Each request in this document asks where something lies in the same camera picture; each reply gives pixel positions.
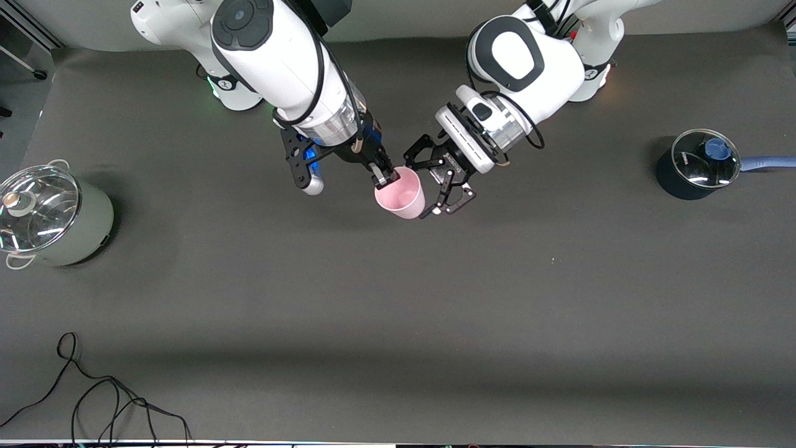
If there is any pink plastic cup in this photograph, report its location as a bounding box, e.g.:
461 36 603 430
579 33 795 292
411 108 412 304
374 166 427 220

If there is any dark grey table cloth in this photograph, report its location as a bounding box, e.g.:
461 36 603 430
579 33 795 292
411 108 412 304
0 25 796 446

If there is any dark blue saucepan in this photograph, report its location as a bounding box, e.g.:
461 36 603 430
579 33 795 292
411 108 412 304
656 129 796 201

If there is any glass lid with blue knob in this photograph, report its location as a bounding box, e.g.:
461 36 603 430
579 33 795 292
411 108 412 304
672 129 742 189

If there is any pale green cooking pot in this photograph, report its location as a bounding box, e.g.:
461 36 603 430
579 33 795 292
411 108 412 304
0 160 116 269

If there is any glass lid with beige knob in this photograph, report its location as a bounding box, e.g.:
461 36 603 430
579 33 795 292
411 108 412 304
0 165 82 253

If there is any stand leg with black caster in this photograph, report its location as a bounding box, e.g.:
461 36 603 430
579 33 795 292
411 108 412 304
0 45 49 82

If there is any black right arm wrist cable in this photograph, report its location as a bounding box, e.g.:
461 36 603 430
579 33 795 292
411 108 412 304
211 0 369 157

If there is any thin black loose cable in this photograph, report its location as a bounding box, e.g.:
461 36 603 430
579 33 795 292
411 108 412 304
0 332 191 444

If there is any dark metal frame rail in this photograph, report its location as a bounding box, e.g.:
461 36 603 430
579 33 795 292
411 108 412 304
0 5 67 51

